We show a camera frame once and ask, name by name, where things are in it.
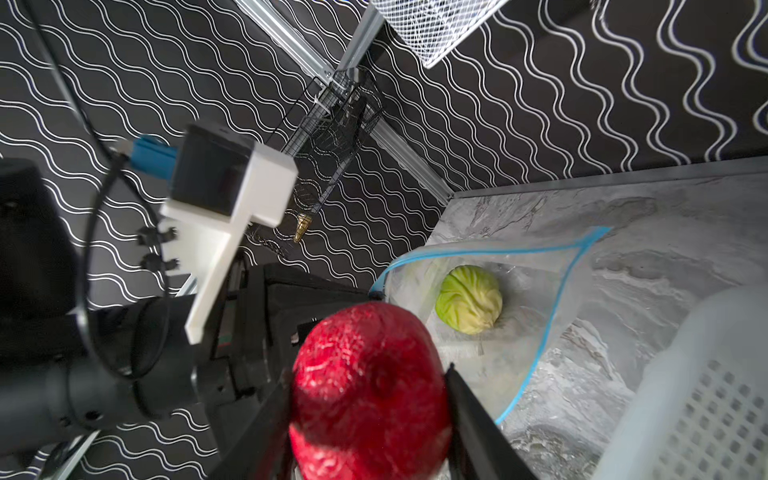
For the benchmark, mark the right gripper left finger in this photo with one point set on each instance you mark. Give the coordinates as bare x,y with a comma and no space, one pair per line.
253,435

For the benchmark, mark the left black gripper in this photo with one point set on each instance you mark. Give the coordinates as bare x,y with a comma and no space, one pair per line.
253,334

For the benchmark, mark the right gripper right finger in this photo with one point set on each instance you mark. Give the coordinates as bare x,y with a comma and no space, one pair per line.
478,449

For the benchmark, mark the red strawberry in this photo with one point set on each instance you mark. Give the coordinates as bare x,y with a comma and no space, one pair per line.
369,398

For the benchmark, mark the clear zip top bag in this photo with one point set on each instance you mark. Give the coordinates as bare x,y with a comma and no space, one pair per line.
543,282

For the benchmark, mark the green cabbage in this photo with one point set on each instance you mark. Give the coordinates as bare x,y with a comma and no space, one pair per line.
469,300

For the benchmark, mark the white plastic perforated basket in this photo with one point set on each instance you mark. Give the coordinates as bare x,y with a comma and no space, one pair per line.
700,411

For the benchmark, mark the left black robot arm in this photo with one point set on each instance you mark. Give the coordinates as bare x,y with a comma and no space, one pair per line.
52,391

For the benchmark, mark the brass fitting in basket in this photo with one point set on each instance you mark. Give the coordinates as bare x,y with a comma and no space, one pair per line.
304,220

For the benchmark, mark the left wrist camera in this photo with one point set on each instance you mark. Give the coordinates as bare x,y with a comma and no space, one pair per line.
219,182

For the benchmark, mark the black wire wall basket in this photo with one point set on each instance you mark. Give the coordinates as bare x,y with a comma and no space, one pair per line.
323,126

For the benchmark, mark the white wire wall basket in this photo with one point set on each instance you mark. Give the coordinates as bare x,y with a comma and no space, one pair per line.
433,28

